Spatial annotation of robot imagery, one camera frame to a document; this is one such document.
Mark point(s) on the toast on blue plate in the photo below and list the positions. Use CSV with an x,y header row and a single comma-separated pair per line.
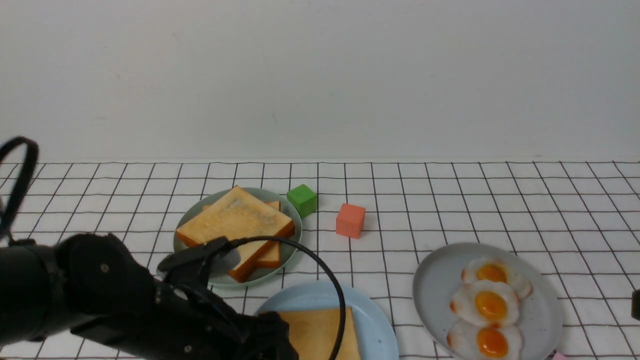
x,y
313,333

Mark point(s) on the green foam cube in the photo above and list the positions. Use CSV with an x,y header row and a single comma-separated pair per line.
x,y
304,199

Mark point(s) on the toast slice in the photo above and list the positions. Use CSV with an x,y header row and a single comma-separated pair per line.
x,y
200,228
260,255

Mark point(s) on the pink foam cube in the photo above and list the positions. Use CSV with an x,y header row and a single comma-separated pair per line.
x,y
559,356

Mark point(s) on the grey speckled plate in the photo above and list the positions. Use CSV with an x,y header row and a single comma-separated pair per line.
x,y
439,274

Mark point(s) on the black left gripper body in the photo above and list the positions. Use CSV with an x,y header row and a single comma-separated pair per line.
x,y
207,328

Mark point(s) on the white checkered tablecloth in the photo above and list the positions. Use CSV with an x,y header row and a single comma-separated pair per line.
x,y
578,223

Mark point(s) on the orange foam cube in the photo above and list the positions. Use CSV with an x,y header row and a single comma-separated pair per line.
x,y
350,220

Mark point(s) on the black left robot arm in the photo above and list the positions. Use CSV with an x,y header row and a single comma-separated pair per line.
x,y
92,286

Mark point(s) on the fried egg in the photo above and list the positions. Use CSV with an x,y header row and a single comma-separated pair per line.
x,y
484,303
497,270
471,342

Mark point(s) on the green plate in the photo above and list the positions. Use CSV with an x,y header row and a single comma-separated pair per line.
x,y
261,273

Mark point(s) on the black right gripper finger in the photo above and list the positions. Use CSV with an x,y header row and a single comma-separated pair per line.
x,y
635,304

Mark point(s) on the light blue plate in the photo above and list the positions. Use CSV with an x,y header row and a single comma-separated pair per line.
x,y
376,337

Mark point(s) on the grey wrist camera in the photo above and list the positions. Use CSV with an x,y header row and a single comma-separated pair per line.
x,y
199,263

